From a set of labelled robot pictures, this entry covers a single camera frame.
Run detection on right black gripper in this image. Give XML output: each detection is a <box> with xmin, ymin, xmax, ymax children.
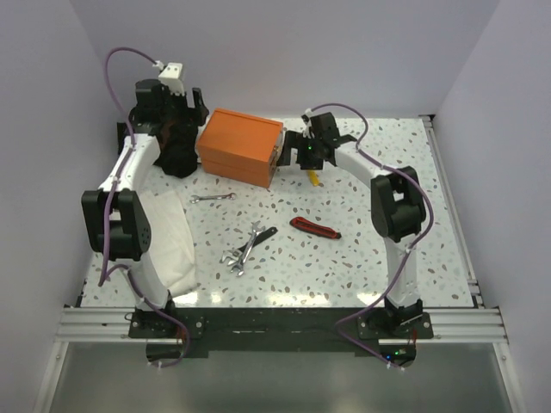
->
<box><xmin>278</xmin><ymin>130</ymin><xmax>324</xmax><ymax>170</ymax></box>

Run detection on red black utility knife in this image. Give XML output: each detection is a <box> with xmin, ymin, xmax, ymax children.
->
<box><xmin>289</xmin><ymin>217</ymin><xmax>342</xmax><ymax>240</ymax></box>

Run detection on small silver combination wrench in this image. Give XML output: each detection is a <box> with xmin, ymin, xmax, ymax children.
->
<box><xmin>190</xmin><ymin>193</ymin><xmax>237</xmax><ymax>204</ymax></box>

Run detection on black-handled adjustable wrench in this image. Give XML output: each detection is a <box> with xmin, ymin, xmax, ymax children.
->
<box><xmin>220</xmin><ymin>226</ymin><xmax>280</xmax><ymax>266</ymax></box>

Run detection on silver open-end wrench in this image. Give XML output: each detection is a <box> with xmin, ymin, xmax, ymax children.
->
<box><xmin>230</xmin><ymin>221</ymin><xmax>265</xmax><ymax>276</ymax></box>

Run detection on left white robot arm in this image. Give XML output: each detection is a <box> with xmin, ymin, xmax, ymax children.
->
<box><xmin>81</xmin><ymin>79</ymin><xmax>209</xmax><ymax>337</ymax></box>

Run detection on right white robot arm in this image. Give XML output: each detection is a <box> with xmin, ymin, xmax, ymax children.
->
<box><xmin>277</xmin><ymin>111</ymin><xmax>435</xmax><ymax>338</ymax></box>

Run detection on black cloth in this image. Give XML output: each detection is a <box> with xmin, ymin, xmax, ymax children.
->
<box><xmin>129</xmin><ymin>106</ymin><xmax>200</xmax><ymax>178</ymax></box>

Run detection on yellow utility knife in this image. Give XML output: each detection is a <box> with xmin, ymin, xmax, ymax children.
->
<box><xmin>307</xmin><ymin>170</ymin><xmax>320</xmax><ymax>187</ymax></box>

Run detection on orange drawer box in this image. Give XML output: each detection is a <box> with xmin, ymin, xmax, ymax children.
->
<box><xmin>196</xmin><ymin>108</ymin><xmax>283</xmax><ymax>188</ymax></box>

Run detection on white folded towel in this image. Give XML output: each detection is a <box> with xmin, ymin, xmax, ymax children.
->
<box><xmin>139</xmin><ymin>190</ymin><xmax>197</xmax><ymax>297</ymax></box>

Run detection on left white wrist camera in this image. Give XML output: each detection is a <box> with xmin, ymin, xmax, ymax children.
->
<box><xmin>158</xmin><ymin>63</ymin><xmax>185</xmax><ymax>96</ymax></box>

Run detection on right side aluminium rail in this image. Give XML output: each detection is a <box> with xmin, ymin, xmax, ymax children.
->
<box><xmin>419</xmin><ymin>115</ymin><xmax>486</xmax><ymax>309</ymax></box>

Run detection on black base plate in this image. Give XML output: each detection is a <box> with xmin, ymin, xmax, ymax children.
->
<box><xmin>126</xmin><ymin>305</ymin><xmax>434</xmax><ymax>366</ymax></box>

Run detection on aluminium frame rail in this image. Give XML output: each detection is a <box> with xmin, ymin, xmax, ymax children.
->
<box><xmin>55</xmin><ymin>307</ymin><xmax>508</xmax><ymax>344</ymax></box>

